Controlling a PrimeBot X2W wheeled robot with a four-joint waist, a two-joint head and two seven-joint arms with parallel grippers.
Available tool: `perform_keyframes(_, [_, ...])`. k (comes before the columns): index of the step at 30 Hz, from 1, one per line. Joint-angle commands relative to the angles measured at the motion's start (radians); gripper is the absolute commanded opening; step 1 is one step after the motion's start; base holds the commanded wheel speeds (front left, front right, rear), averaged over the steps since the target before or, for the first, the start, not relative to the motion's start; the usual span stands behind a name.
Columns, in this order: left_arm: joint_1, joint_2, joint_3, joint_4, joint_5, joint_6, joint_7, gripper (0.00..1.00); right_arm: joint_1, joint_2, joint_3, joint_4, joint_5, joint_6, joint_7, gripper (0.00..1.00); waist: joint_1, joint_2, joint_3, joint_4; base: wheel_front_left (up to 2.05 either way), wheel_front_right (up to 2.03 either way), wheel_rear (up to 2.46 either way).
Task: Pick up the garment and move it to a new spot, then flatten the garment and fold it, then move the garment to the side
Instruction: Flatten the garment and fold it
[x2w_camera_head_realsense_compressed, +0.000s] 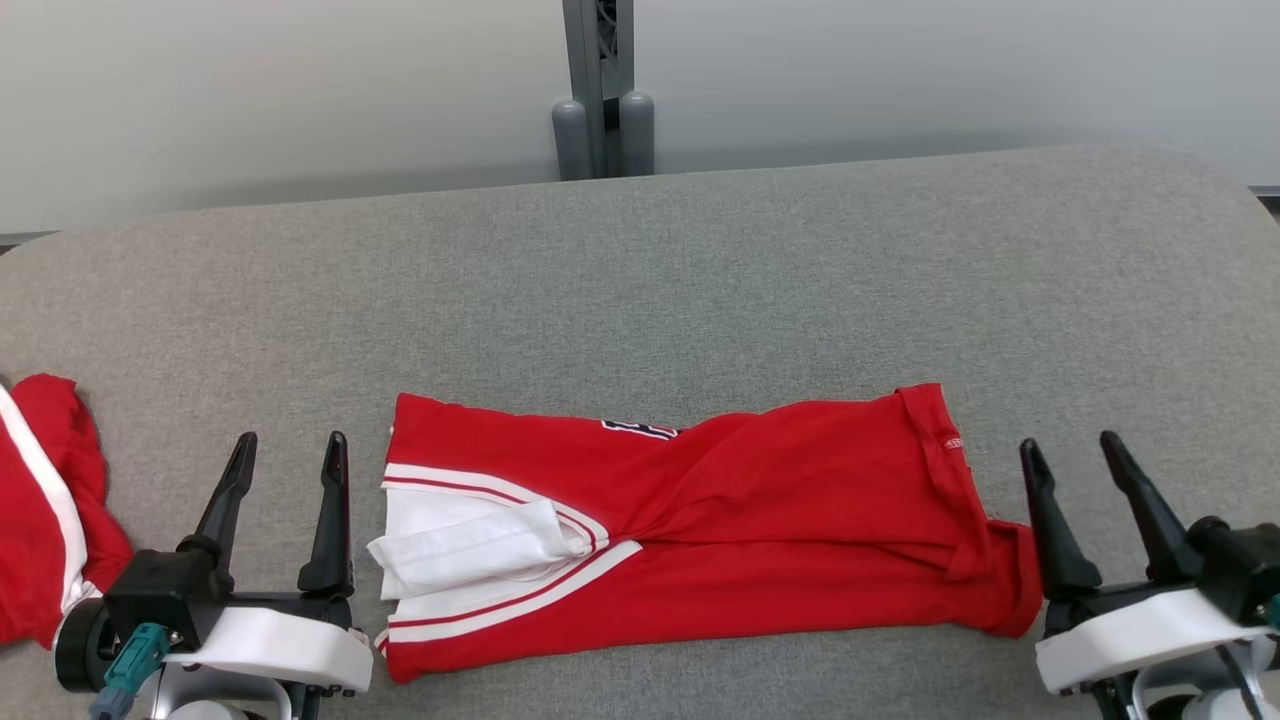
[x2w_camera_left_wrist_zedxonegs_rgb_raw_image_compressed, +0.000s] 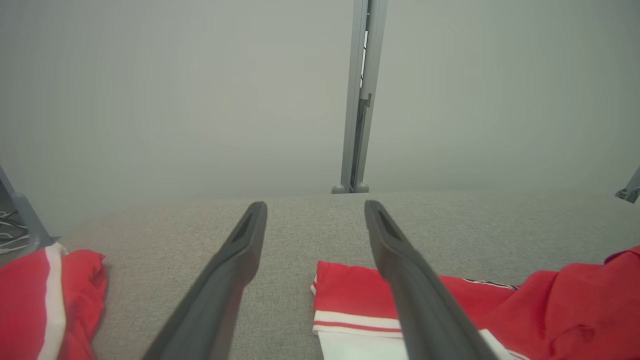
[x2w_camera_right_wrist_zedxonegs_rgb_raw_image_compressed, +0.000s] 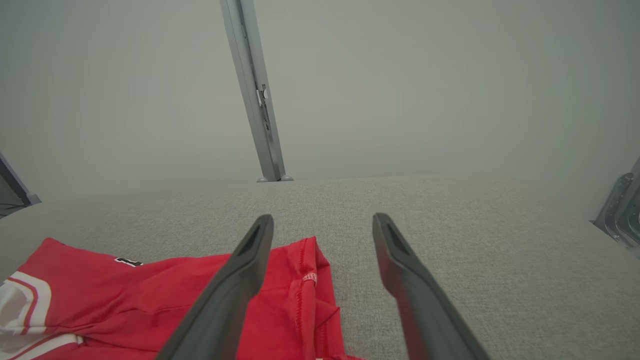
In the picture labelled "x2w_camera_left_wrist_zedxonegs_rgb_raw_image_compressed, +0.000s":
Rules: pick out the grey double partition post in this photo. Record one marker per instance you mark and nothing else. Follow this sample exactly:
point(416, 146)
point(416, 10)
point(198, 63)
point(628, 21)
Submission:
point(352, 100)

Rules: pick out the grey fabric covered table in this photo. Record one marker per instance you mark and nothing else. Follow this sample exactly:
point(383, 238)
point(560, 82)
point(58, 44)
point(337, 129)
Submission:
point(300, 235)

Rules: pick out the red and white striped shirt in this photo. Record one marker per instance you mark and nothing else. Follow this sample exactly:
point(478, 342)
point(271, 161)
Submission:
point(575, 310)

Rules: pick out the red shorts with white stripe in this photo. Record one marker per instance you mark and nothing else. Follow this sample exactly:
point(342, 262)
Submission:
point(20, 300)

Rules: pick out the grey slim partition post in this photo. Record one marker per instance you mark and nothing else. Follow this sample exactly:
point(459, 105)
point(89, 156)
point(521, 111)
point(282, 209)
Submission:
point(27, 220)
point(631, 187)

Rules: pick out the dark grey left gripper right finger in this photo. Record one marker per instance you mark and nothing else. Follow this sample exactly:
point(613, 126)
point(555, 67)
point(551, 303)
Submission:
point(430, 315)

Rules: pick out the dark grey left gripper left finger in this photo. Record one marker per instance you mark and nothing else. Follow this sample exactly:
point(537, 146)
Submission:
point(215, 310)

